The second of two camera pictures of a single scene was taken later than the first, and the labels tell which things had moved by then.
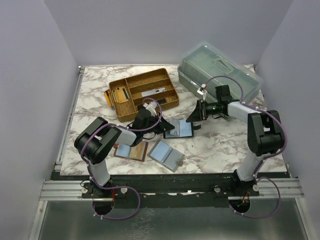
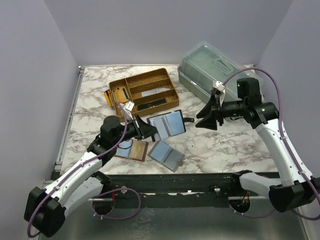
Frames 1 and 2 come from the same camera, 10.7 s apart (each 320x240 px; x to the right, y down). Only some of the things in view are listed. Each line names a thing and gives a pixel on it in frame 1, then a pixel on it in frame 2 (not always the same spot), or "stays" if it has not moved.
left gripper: x=163 y=125 → x=142 y=129
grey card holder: x=167 y=155 stays
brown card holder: x=138 y=152 stays
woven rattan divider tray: x=129 y=93 stays
